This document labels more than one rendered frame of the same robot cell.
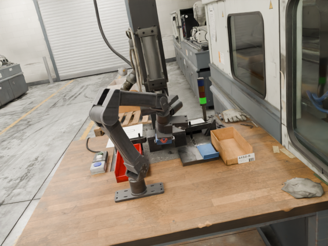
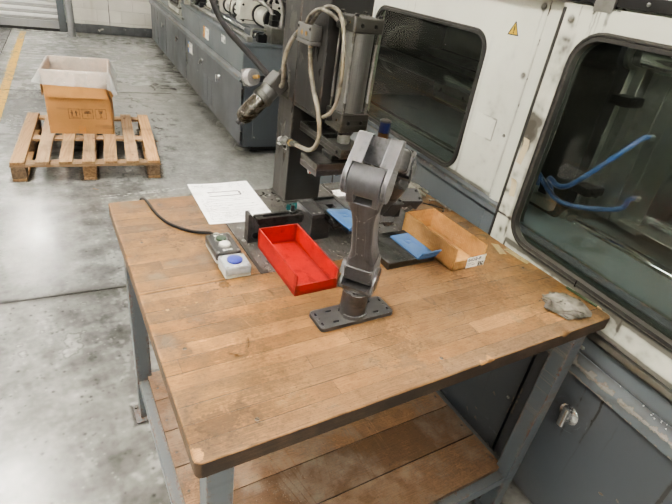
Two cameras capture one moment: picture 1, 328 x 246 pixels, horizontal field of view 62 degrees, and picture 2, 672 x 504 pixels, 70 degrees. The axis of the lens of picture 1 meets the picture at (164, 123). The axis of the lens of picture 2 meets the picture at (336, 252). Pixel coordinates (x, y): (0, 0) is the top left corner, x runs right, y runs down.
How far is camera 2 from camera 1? 0.72 m
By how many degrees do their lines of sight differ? 30
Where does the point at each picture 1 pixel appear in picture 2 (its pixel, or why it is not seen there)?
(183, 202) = (433, 329)
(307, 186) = (573, 303)
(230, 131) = (429, 215)
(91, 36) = not seen: outside the picture
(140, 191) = (362, 312)
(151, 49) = (363, 59)
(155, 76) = (356, 109)
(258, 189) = (516, 307)
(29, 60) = not seen: outside the picture
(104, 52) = not seen: outside the picture
